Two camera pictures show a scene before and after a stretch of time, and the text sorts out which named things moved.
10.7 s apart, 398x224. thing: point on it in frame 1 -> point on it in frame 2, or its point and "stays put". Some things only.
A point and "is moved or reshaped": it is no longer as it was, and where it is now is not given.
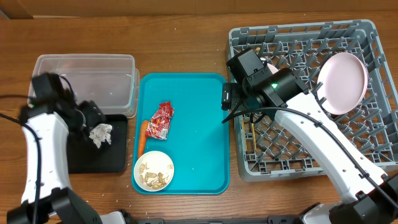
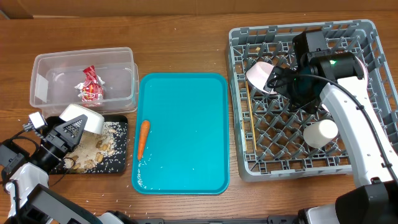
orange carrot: [142, 144] stays put
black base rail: [270, 219] stays put
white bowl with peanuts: [153, 170] is moved or reshaped
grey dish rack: [264, 149] stays put
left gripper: [93, 114] -> [52, 136]
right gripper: [234, 96] -> [283, 88]
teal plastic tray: [197, 142] stays put
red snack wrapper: [158, 126] -> [91, 88]
